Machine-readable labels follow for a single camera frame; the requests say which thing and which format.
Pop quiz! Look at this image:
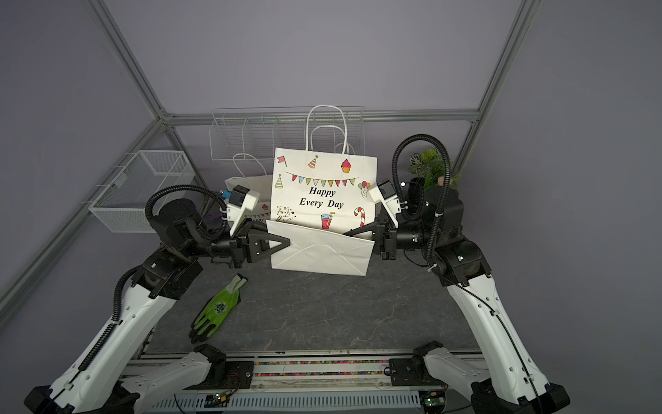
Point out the white wire wall shelf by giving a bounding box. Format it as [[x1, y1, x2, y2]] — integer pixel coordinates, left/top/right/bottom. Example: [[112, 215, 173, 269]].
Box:
[[209, 106, 367, 162]]

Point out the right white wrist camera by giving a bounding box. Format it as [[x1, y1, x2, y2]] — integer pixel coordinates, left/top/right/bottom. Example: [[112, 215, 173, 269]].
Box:
[[368, 180, 402, 229]]

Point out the left black corrugated cable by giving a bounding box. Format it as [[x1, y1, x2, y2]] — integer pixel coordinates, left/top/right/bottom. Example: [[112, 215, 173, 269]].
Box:
[[144, 185, 229, 242]]

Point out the green work glove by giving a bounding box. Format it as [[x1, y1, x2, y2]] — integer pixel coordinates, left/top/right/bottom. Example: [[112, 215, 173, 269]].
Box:
[[189, 274, 248, 343]]

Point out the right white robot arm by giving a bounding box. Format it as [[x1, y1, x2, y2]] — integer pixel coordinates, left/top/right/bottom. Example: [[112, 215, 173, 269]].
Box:
[[349, 179, 571, 413]]

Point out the black corrugated cable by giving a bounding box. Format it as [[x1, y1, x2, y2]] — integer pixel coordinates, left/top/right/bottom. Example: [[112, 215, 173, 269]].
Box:
[[144, 185, 229, 242], [390, 134, 453, 260]]

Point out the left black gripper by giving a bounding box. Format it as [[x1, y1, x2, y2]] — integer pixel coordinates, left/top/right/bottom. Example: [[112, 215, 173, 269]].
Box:
[[186, 217, 291, 269]]

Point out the right black corrugated cable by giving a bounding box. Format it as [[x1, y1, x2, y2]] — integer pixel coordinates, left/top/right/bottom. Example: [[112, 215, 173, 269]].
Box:
[[390, 134, 453, 260]]

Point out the artificial plant in black vase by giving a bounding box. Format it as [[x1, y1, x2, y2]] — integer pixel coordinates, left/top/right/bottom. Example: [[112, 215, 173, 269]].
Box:
[[409, 148, 446, 188]]

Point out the left rear white paper bag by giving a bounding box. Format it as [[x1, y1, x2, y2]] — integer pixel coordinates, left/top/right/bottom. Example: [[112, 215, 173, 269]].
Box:
[[225, 153, 272, 220]]

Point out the white wire basket on left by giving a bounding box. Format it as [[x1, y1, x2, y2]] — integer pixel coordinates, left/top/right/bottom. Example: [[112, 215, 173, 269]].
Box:
[[88, 150, 196, 234]]

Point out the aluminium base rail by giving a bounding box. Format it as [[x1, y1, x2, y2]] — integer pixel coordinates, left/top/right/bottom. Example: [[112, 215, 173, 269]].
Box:
[[102, 350, 539, 414]]

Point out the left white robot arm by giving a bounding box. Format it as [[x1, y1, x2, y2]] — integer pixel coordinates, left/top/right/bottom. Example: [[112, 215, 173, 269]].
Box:
[[24, 198, 291, 413]]

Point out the white party paper bag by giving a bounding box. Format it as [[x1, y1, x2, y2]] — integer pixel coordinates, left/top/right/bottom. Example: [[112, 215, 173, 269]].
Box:
[[265, 104, 379, 278]]

